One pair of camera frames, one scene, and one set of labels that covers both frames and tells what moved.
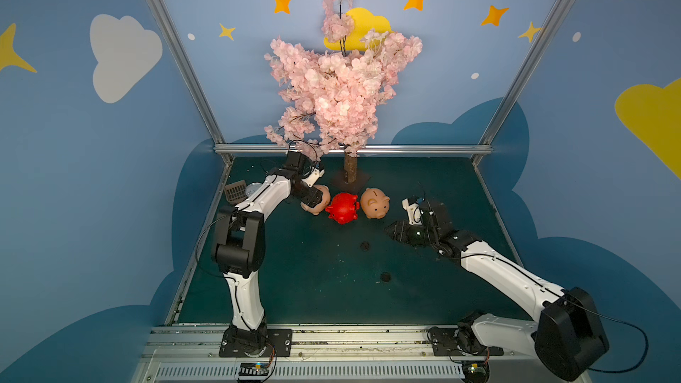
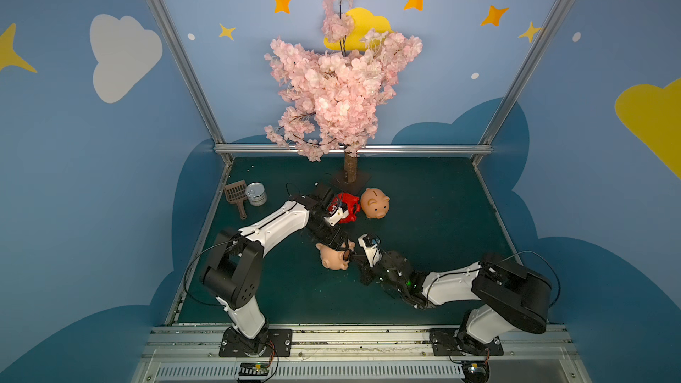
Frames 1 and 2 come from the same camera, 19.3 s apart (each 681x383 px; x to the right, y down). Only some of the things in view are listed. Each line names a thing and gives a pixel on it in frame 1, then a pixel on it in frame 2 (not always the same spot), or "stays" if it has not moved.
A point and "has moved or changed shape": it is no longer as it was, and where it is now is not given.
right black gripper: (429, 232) to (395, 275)
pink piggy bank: (325, 199) has moved or changed shape
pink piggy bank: (374, 203) stays
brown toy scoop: (235, 191) stays
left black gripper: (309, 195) to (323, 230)
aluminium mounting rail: (332, 354) stays
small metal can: (252, 188) stays
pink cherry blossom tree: (332, 96) stays
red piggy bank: (343, 208) stays
